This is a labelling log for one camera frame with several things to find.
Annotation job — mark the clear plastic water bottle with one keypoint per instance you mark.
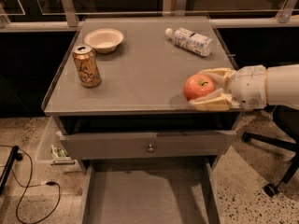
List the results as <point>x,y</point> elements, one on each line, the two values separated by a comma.
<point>191,41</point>

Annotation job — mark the metal railing post right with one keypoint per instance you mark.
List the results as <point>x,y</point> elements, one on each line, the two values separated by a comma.
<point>285,13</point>

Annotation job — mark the red apple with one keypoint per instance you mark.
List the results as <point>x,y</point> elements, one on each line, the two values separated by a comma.
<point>198,87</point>

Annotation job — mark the metal railing post centre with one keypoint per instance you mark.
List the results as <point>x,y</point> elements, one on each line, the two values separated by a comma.
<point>174,7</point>

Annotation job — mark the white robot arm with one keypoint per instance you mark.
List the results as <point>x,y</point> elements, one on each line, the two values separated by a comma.
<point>281,86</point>

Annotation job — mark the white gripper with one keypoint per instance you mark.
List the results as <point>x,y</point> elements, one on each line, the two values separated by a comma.
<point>249,86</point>

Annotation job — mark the gold soda can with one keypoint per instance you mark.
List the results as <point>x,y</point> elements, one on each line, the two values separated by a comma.
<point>84,59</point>

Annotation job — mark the round metal drawer knob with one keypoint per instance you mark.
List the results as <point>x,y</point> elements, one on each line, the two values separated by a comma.
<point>150,148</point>

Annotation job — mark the black office chair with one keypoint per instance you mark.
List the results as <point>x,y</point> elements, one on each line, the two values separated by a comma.
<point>287,119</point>

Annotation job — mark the clear plastic storage bin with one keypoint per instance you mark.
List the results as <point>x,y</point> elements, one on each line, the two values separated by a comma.
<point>50,151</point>

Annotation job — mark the black floor stand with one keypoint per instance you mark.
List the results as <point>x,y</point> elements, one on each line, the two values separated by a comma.
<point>13,155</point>

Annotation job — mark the open grey middle drawer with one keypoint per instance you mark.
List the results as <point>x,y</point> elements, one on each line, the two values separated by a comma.
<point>168,192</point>

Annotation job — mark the metal railing post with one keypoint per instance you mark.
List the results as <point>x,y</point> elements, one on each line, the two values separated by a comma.
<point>174,7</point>
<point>70,13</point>
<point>285,13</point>

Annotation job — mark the grey drawer cabinet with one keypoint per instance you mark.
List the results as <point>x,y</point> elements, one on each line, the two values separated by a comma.
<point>141,87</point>

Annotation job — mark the white paper bowl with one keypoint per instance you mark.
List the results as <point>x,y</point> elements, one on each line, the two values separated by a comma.
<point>104,40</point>

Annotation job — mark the grey top drawer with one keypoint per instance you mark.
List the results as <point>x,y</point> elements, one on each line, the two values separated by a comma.
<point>98,146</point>

